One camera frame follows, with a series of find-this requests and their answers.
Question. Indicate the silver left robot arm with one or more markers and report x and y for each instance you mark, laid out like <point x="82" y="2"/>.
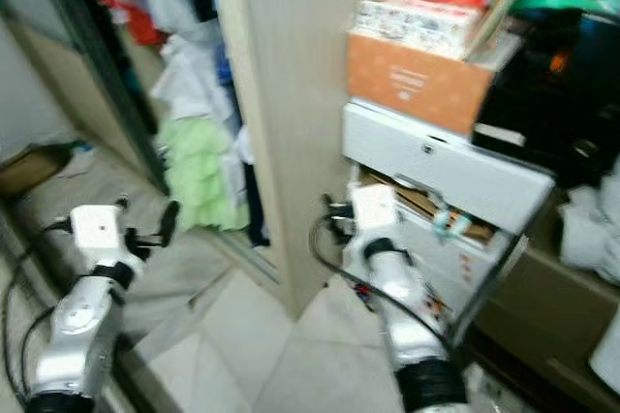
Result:
<point x="87" y="335"/>

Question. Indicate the white and green tulle dress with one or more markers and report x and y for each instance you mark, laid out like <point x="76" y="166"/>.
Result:
<point x="203" y="175"/>

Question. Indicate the orange cardboard box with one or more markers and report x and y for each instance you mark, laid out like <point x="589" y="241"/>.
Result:
<point x="417" y="83"/>

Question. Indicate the black bag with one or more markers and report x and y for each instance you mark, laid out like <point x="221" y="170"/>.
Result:
<point x="552" y="93"/>

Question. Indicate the light wood wardrobe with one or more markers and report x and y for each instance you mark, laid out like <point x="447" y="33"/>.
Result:
<point x="300" y="93"/>

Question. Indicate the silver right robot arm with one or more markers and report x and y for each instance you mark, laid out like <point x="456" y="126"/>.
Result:
<point x="402" y="306"/>

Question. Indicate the white patterned box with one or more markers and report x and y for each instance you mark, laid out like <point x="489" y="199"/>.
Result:
<point x="417" y="23"/>

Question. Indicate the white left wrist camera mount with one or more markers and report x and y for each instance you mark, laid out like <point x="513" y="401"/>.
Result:
<point x="102" y="234"/>

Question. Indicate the white plastic bag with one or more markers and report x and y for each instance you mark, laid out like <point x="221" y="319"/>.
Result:
<point x="591" y="229"/>

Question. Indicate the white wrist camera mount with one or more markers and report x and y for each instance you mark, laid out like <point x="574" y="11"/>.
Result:
<point x="102" y="234"/>
<point x="373" y="209"/>

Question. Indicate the black sliding door frame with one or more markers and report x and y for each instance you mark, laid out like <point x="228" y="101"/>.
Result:
<point x="107" y="83"/>

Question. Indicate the white drawer cabinet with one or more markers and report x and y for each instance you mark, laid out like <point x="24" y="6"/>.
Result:
<point x="446" y="175"/>

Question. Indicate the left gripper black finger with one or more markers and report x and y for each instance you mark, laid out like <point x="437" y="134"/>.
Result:
<point x="169" y="222"/>

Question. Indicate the brown floor object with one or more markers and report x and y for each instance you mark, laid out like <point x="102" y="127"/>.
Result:
<point x="34" y="169"/>

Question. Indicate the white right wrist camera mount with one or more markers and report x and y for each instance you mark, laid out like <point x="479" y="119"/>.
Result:
<point x="373" y="209"/>

